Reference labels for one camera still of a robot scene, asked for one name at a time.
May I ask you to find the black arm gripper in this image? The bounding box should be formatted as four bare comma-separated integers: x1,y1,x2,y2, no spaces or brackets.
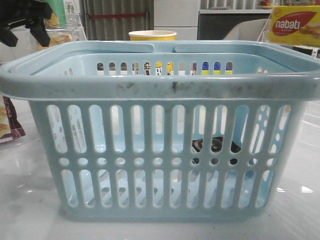
0,0,53,47

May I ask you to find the packaged yellow bread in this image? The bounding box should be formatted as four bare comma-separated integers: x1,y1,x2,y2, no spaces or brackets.
37,34,73,51

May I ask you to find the black tissue pack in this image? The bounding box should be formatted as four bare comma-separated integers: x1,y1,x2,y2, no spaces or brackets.
191,136,241,165

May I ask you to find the light blue plastic basket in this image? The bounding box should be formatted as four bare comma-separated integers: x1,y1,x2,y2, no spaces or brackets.
0,40,320,222

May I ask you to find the clear acrylic display shelf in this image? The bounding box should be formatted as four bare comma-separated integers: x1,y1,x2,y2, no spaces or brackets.
0,0,87,64

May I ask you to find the green cartoon snack package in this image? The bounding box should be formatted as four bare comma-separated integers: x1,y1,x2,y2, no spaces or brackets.
45,0,67,28

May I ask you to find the maroon snack bag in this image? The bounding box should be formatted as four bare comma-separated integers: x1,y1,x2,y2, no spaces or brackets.
0,95,26,144

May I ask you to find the yellow popcorn cup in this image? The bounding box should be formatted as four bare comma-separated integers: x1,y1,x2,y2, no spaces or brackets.
128,30,177,41

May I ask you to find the white cabinet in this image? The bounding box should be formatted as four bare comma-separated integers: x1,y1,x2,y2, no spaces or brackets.
153,0,200,40

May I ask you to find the beige chair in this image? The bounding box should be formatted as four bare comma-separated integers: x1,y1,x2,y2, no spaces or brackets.
223,18,270,42

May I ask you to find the yellow nabati wafer box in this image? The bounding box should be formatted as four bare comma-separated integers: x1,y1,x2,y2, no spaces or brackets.
267,5,320,48

